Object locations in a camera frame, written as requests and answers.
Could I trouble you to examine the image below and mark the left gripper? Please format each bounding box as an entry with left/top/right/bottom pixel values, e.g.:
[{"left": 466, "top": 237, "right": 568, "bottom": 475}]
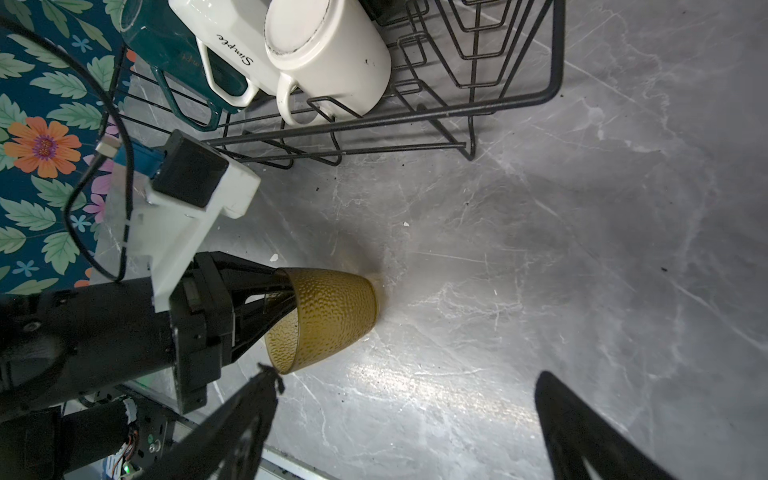
[{"left": 170, "top": 252, "right": 297, "bottom": 414}]

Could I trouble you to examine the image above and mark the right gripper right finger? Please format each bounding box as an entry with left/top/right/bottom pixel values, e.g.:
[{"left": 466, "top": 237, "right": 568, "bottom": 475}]
[{"left": 534, "top": 371, "right": 672, "bottom": 479}]

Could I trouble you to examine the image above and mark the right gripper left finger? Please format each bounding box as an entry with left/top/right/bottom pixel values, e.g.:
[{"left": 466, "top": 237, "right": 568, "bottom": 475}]
[{"left": 142, "top": 365, "right": 285, "bottom": 479}]

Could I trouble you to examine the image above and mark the olive green glass cup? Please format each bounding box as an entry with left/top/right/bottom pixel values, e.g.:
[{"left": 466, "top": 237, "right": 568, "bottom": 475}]
[{"left": 264, "top": 268, "right": 379, "bottom": 374}]

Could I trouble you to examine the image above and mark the red mug white outside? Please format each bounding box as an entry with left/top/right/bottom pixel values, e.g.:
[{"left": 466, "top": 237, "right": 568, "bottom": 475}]
[{"left": 264, "top": 0, "right": 392, "bottom": 127}]

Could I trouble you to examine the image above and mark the cream white mug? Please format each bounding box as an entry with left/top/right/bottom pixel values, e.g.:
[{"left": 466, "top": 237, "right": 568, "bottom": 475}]
[{"left": 168, "top": 0, "right": 280, "bottom": 108}]

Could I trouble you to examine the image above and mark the cream mug green outside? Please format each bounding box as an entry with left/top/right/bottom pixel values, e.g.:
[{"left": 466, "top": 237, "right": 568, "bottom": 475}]
[{"left": 116, "top": 0, "right": 239, "bottom": 132}]

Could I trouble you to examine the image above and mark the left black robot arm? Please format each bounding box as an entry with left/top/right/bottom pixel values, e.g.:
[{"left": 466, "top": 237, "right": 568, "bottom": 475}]
[{"left": 1, "top": 252, "right": 297, "bottom": 479}]

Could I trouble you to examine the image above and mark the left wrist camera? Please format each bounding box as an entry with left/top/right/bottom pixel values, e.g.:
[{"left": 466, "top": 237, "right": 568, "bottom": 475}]
[{"left": 96, "top": 130, "right": 261, "bottom": 313}]

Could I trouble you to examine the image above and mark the black wire dish rack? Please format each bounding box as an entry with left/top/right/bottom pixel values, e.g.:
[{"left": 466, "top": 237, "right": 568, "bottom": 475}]
[{"left": 104, "top": 0, "right": 566, "bottom": 169}]

